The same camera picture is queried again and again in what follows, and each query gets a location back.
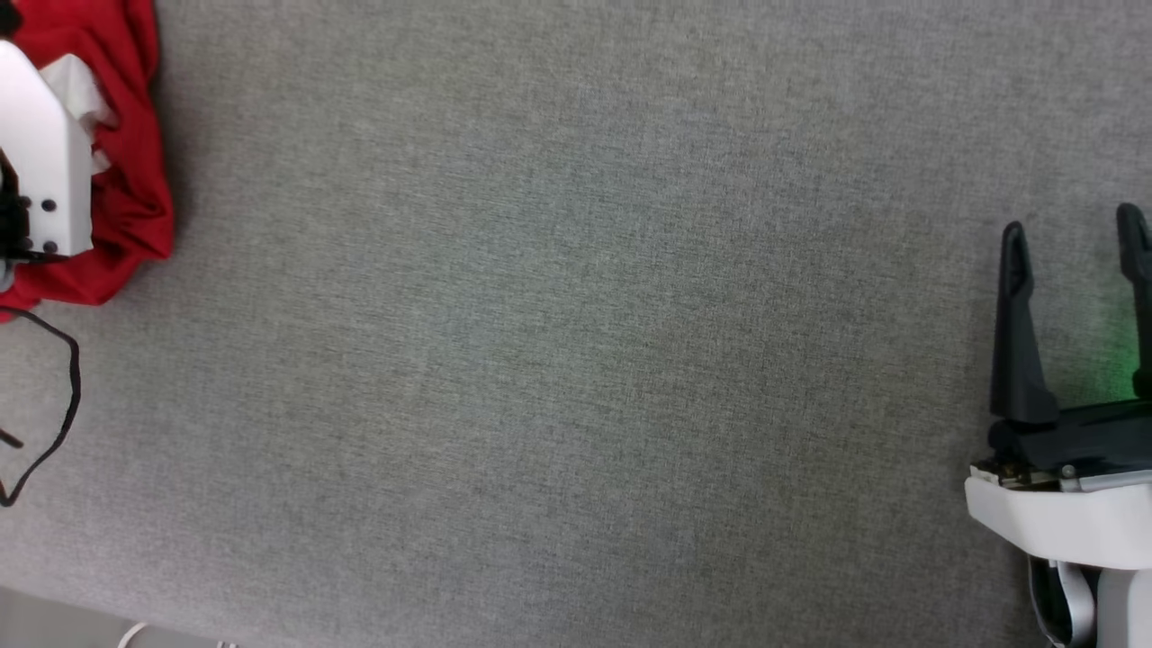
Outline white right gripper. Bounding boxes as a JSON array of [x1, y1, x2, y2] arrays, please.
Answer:
[[964, 202, 1152, 571]]

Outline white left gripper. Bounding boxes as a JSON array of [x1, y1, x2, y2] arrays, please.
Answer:
[[0, 40, 95, 269]]

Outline red basketball jersey garment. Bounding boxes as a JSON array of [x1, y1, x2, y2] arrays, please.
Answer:
[[0, 0, 176, 323]]

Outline grey fabric sofa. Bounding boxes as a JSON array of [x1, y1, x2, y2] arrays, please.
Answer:
[[0, 0, 1152, 648]]

